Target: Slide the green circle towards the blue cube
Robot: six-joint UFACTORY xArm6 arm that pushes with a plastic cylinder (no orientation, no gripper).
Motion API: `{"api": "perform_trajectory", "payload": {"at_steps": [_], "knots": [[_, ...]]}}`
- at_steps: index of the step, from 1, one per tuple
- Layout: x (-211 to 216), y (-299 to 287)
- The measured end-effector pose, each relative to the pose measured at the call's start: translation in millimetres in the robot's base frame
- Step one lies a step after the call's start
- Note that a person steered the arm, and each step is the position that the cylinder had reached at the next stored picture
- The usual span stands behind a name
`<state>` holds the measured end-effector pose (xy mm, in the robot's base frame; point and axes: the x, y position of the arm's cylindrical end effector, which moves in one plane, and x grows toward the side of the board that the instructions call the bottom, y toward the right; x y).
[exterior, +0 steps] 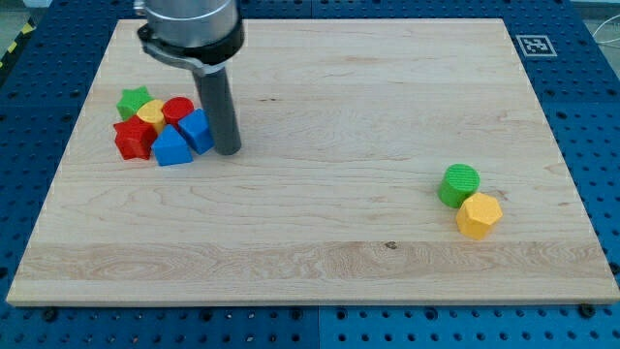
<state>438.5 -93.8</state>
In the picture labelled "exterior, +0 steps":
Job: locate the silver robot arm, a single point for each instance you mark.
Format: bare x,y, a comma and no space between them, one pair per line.
199,36

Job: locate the blue cube block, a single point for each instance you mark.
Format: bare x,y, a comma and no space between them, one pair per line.
194,127

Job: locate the wooden board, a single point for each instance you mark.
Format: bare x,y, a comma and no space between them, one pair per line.
347,129

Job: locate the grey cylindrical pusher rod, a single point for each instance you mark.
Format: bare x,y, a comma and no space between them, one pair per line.
217,101

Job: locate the blue triangle block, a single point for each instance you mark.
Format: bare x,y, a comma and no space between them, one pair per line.
170,148

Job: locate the green cylinder block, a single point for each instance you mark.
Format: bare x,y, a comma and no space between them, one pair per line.
460,181

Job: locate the red cylinder block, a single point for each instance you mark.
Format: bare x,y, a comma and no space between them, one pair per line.
177,108

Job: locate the yellow half-round block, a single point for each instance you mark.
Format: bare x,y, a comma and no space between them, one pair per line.
152,113

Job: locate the yellow hexagon block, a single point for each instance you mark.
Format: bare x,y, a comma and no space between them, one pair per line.
478,215

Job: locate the red star block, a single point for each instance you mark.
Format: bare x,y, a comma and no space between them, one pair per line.
134,138

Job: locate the green star block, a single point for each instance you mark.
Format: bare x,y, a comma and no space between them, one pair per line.
132,100

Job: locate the white fiducial marker tag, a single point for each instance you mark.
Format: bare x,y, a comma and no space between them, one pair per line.
536,46

